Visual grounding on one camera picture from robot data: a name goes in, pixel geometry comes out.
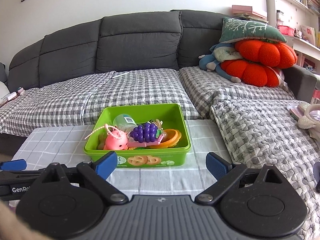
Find pink pig toy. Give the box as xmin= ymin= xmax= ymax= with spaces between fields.
xmin=85 ymin=124 xmax=129 ymax=151

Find pink sticky note block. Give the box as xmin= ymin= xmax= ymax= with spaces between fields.
xmin=127 ymin=140 xmax=150 ymax=148

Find clear cotton swab jar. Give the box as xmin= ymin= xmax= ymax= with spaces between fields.
xmin=113 ymin=114 xmax=137 ymax=132

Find yellow plastic bowl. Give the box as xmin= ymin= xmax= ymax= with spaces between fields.
xmin=150 ymin=129 xmax=182 ymax=149

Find purple grape toy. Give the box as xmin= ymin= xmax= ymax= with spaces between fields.
xmin=130 ymin=122 xmax=162 ymax=142

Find light grey grid cloth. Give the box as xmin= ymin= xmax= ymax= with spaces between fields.
xmin=13 ymin=120 xmax=231 ymax=197

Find grey patterned quilt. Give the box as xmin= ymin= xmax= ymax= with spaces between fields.
xmin=210 ymin=99 xmax=319 ymax=239

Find green plastic storage box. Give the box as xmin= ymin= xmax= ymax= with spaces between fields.
xmin=84 ymin=103 xmax=191 ymax=168

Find white pillow with dog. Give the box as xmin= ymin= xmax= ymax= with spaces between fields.
xmin=0 ymin=82 xmax=10 ymax=106

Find grey checked sofa cover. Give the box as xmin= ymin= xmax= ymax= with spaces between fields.
xmin=1 ymin=67 xmax=294 ymax=137

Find white fluffy earmuffs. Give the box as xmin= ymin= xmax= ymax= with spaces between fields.
xmin=289 ymin=102 xmax=319 ymax=132

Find lower red pumpkin cushion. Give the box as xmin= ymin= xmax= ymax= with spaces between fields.
xmin=220 ymin=59 xmax=283 ymax=87

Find red pumpkin cushion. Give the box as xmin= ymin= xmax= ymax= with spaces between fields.
xmin=234 ymin=40 xmax=298 ymax=69
xmin=220 ymin=59 xmax=283 ymax=87

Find blue plush monkey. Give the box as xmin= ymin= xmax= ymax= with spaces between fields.
xmin=199 ymin=43 xmax=243 ymax=83

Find upper red pumpkin cushion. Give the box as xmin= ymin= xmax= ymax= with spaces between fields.
xmin=234 ymin=40 xmax=298 ymax=69

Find dark grey sofa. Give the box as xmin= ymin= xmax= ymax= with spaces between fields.
xmin=6 ymin=10 xmax=317 ymax=103

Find teal leaf pattern pillow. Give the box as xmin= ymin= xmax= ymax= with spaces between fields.
xmin=219 ymin=17 xmax=287 ymax=43

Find pink box on sofa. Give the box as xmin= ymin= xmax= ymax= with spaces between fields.
xmin=232 ymin=5 xmax=268 ymax=23

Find white bookshelf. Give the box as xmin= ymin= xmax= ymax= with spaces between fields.
xmin=266 ymin=0 xmax=319 ymax=74

